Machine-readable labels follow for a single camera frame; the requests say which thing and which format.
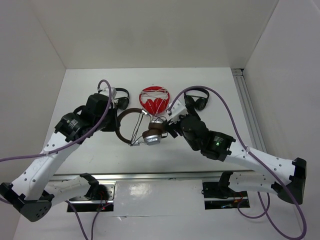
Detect thin black headphone cable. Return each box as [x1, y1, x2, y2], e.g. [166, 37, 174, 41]
[129, 112, 168, 147]

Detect aluminium rail right side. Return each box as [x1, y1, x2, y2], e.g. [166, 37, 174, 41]
[231, 68, 267, 152]

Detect left black headphones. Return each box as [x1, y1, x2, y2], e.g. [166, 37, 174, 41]
[115, 87, 130, 111]

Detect red headphones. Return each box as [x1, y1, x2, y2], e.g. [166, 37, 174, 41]
[138, 86, 170, 115]

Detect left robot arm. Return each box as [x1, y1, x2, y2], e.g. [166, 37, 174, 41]
[0, 93, 117, 222]

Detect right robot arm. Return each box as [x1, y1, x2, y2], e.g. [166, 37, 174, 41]
[165, 115, 307, 205]

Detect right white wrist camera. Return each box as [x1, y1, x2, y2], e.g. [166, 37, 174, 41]
[166, 99, 188, 124]

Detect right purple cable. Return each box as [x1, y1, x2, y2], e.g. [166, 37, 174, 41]
[167, 85, 307, 239]

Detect right black headphones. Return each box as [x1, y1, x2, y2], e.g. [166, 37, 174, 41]
[183, 87, 210, 111]

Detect aluminium rail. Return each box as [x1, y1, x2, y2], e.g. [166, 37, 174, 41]
[52, 170, 226, 182]
[231, 68, 267, 152]

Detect brown silver headphones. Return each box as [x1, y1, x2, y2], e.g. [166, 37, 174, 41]
[114, 108, 169, 147]

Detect aluminium rail front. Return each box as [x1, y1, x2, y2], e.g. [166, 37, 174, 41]
[52, 170, 226, 182]

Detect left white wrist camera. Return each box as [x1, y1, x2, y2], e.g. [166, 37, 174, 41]
[97, 87, 117, 101]

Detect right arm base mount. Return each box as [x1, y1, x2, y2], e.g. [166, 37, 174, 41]
[201, 182, 250, 210]

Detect black headphones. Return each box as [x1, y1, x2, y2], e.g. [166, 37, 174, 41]
[183, 87, 210, 111]
[115, 87, 130, 111]

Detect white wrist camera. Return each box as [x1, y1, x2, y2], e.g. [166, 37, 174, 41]
[97, 87, 117, 101]
[166, 99, 188, 124]

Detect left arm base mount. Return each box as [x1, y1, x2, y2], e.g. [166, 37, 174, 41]
[68, 180, 116, 213]

